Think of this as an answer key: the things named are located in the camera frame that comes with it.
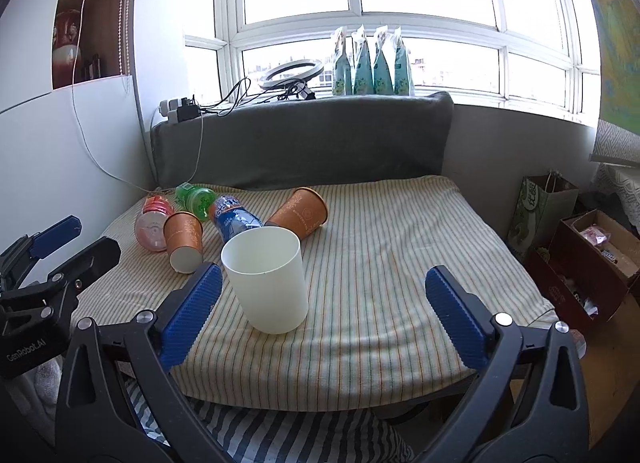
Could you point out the striped blanket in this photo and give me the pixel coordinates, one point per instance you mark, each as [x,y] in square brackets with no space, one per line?
[380,268]

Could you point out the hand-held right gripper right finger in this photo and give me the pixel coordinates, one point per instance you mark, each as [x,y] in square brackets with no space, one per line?
[457,315]

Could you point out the red figurine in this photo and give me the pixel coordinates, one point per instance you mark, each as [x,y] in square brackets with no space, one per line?
[66,48]

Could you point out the green plastic bottle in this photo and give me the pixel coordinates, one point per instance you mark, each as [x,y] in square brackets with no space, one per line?
[197,200]

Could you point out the black power adapter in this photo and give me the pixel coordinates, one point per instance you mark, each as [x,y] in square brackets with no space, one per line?
[189,110]

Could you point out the white lace cloth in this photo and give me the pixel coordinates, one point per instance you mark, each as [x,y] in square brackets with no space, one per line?
[620,193]

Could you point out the red plastic bottle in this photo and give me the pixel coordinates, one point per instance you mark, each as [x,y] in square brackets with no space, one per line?
[150,225]

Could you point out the green paper bag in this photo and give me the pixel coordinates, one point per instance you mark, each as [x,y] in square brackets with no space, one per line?
[537,215]

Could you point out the wooden shelf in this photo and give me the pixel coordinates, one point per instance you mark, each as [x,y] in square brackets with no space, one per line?
[102,33]

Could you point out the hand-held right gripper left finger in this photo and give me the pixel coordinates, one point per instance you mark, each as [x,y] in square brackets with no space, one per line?
[192,313]

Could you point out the teal packet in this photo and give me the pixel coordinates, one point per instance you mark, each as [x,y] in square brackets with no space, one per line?
[341,70]
[402,70]
[361,70]
[382,70]

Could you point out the black white striped cloth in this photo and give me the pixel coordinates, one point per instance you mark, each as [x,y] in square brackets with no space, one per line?
[300,435]

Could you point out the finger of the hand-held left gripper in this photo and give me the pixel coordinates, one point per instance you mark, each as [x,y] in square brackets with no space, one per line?
[92,263]
[55,235]

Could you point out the patterned cushion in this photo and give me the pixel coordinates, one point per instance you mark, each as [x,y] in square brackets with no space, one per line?
[617,140]

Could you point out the white window frame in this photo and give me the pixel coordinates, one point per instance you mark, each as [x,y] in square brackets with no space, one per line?
[360,18]

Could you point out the orange paper cup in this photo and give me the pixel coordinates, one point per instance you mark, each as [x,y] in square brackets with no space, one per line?
[297,215]
[184,238]

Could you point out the grey sofa backrest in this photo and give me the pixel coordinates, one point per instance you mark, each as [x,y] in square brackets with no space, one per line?
[325,143]

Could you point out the blue label plastic bottle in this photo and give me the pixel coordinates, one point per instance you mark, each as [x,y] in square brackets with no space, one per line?
[232,218]

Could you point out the wall poster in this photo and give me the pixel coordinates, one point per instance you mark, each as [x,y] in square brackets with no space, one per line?
[617,33]

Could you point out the brown cardboard box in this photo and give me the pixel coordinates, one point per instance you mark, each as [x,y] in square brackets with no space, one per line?
[575,240]
[565,288]

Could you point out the white cup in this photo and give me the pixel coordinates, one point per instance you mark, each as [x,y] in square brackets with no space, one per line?
[272,288]

